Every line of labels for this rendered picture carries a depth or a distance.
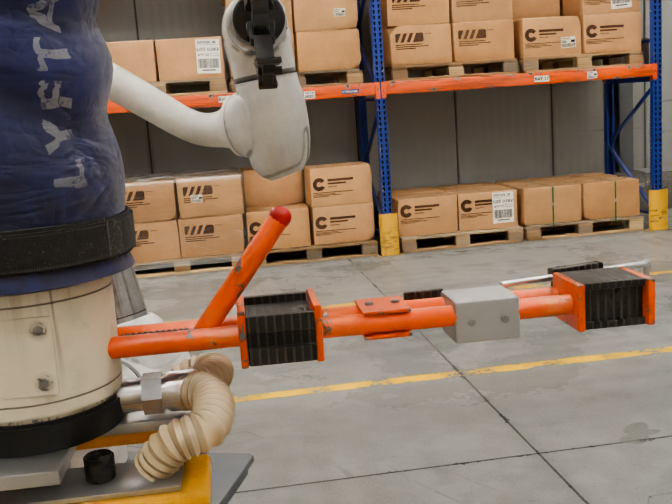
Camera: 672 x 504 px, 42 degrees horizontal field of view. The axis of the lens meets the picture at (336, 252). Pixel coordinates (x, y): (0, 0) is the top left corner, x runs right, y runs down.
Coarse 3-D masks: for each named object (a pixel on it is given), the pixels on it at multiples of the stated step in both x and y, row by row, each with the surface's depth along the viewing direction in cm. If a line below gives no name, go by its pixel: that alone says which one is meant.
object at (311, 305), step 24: (240, 312) 86; (264, 312) 90; (288, 312) 86; (312, 312) 86; (240, 336) 86; (264, 336) 87; (288, 336) 87; (312, 336) 87; (264, 360) 86; (288, 360) 86; (312, 360) 87
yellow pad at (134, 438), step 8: (168, 408) 99; (144, 432) 96; (152, 432) 96; (96, 440) 95; (104, 440) 95; (112, 440) 95; (120, 440) 95; (128, 440) 95; (136, 440) 96; (144, 440) 96; (80, 448) 95; (88, 448) 95
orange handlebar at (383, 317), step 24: (552, 288) 96; (336, 312) 93; (360, 312) 93; (384, 312) 89; (408, 312) 90; (432, 312) 90; (528, 312) 91; (552, 312) 91; (120, 336) 87; (144, 336) 87; (168, 336) 87; (192, 336) 87; (216, 336) 87; (336, 336) 89; (384, 336) 89
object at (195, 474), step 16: (96, 464) 80; (112, 464) 81; (128, 464) 84; (192, 464) 85; (208, 464) 85; (64, 480) 82; (80, 480) 81; (96, 480) 80; (112, 480) 81; (128, 480) 81; (144, 480) 80; (160, 480) 80; (176, 480) 80; (192, 480) 81; (208, 480) 81; (0, 496) 79; (16, 496) 79; (32, 496) 79; (48, 496) 78; (64, 496) 78; (80, 496) 78; (96, 496) 78; (112, 496) 78; (128, 496) 78; (144, 496) 78; (160, 496) 78; (176, 496) 78; (192, 496) 78; (208, 496) 78
